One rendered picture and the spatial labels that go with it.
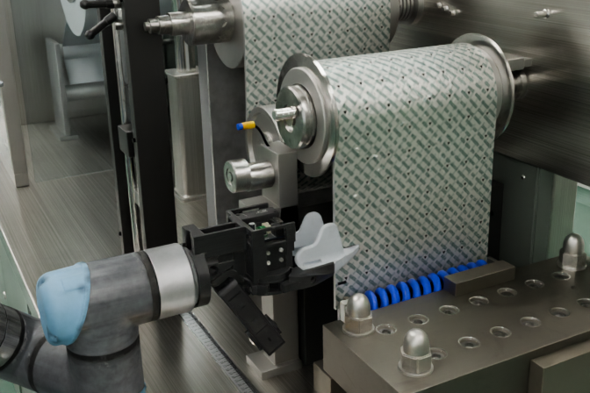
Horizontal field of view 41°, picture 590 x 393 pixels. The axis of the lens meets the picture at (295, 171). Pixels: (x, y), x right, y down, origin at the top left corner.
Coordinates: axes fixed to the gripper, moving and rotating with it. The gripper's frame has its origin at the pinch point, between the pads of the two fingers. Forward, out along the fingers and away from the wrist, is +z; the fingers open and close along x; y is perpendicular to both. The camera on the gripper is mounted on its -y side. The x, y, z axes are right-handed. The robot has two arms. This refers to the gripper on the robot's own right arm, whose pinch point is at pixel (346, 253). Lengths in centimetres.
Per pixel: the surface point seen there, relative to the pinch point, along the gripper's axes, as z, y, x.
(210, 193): -1.4, -5.3, 41.2
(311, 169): -2.3, 9.7, 4.4
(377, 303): 2.0, -5.6, -3.7
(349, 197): 0.3, 7.2, -0.2
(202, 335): -11.4, -19.0, 21.4
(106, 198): -9, -19, 85
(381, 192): 4.7, 7.0, -0.3
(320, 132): -2.7, 15.3, 1.2
